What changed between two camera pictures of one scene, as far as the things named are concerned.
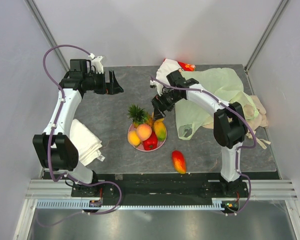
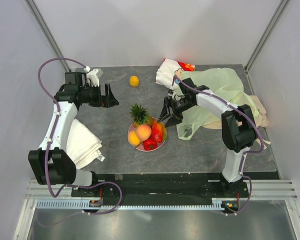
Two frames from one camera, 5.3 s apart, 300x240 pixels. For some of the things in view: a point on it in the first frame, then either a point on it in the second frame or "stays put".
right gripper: (158, 101) -> (165, 111)
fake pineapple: (139, 116) stays put
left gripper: (114, 88) -> (110, 100)
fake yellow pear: (133, 138) stays put
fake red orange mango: (179, 161) -> (157, 131)
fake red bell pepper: (151, 143) stays put
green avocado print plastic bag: (224, 84) stays put
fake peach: (144, 131) stays put
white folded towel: (88, 145) stays put
